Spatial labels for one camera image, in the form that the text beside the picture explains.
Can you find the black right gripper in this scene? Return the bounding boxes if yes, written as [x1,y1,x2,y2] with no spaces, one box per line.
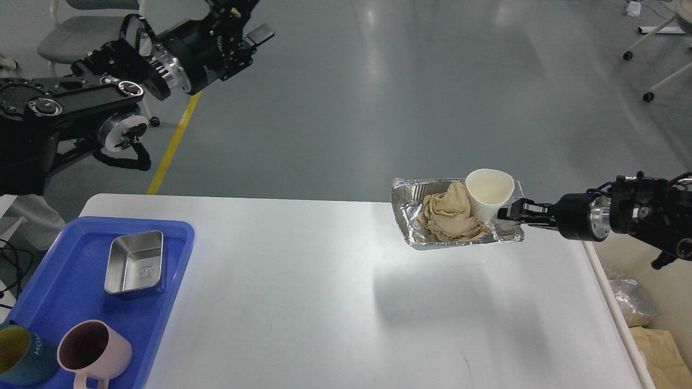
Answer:
[497,193,611,242]

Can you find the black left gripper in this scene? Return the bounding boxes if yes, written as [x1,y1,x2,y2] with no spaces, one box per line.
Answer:
[149,1,275,97]

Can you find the white paper cup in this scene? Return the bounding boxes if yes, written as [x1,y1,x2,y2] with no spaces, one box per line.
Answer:
[464,169,516,223]

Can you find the brown paper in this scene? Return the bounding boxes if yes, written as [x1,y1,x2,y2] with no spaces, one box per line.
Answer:
[417,180,489,242]
[629,326,691,388]

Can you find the aluminium foil tray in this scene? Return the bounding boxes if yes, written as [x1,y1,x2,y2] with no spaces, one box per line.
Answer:
[390,178,525,250]

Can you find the stainless steel box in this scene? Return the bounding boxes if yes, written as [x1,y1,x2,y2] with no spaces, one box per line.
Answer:
[104,231,166,299]

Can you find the pink mug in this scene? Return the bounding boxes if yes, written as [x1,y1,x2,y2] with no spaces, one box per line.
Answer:
[56,319,134,388]

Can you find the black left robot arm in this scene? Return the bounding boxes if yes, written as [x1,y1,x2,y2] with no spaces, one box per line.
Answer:
[2,1,275,196]

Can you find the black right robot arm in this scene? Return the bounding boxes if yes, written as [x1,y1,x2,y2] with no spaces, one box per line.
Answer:
[497,171,691,269]

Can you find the white plastic bin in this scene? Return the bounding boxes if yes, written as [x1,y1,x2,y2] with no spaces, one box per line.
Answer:
[583,234,691,388]

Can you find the crumpled foil in bin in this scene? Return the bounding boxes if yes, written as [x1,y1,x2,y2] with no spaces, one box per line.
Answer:
[608,279,662,328]

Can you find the grey office chair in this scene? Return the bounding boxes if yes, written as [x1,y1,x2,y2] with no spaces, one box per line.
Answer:
[36,0,161,128]

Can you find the brown paper in bin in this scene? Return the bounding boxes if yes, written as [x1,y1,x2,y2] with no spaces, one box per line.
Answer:
[629,326,691,388]

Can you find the white chair base right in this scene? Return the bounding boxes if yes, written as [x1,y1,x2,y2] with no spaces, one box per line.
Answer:
[621,0,692,102]

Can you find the blue plastic tray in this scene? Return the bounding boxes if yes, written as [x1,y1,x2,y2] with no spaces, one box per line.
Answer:
[8,217,195,388]

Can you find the blue and yellow cup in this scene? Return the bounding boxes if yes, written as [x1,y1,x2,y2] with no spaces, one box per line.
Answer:
[1,321,60,387]

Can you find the white chair frame left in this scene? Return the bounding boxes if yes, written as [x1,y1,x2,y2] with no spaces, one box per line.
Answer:
[0,54,19,77]

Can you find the black cables on floor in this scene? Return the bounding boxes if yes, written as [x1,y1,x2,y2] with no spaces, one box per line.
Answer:
[0,241,32,311]

